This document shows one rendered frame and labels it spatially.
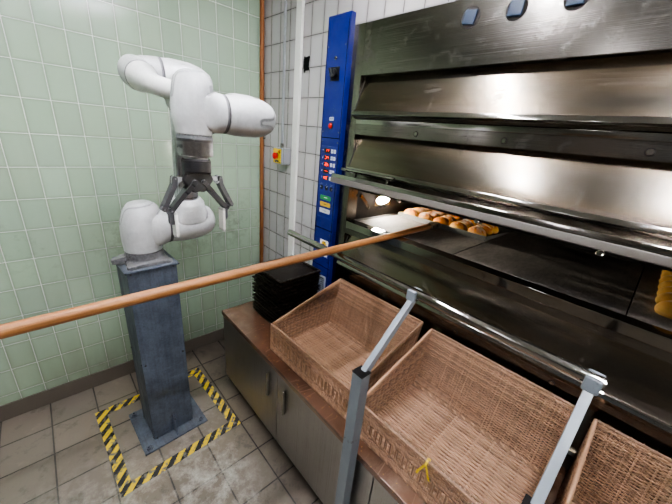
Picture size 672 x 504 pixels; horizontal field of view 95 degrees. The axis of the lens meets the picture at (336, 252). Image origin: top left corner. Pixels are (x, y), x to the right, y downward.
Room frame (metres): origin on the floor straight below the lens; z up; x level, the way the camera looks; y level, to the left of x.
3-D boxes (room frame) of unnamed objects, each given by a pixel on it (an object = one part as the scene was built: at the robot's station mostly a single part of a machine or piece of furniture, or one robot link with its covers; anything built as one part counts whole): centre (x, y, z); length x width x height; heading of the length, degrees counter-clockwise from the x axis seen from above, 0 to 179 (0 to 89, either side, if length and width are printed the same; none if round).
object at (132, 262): (1.28, 0.89, 1.03); 0.22 x 0.18 x 0.06; 137
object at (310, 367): (1.25, -0.07, 0.72); 0.56 x 0.49 x 0.28; 46
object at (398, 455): (0.82, -0.49, 0.72); 0.56 x 0.49 x 0.28; 45
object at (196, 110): (0.88, 0.40, 1.66); 0.13 x 0.11 x 0.16; 135
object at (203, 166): (0.86, 0.41, 1.48); 0.08 x 0.07 x 0.09; 138
